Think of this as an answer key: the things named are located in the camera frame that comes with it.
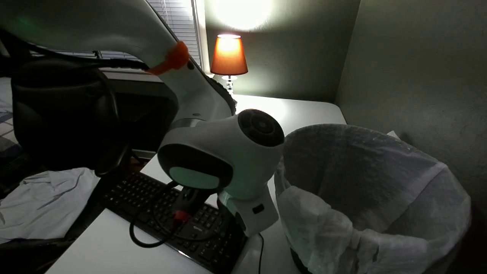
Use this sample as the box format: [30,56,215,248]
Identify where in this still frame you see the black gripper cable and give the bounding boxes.
[127,179,226,249]

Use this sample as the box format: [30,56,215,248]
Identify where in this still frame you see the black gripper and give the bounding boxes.
[173,185,208,220]

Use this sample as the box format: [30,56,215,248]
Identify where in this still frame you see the black computer keyboard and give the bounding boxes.
[101,170,249,274]

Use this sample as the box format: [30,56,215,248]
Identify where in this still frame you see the white bin with liner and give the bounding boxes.
[272,121,473,274]

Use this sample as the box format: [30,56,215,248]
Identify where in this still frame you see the orange strap on arm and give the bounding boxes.
[148,39,191,76]

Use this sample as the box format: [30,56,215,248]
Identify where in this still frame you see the orange shade table lamp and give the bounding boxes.
[208,32,249,96]

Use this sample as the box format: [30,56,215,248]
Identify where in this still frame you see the white window blinds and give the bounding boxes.
[145,0,202,67]

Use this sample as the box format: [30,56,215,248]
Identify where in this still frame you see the white crumpled cloth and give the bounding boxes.
[0,166,101,245]

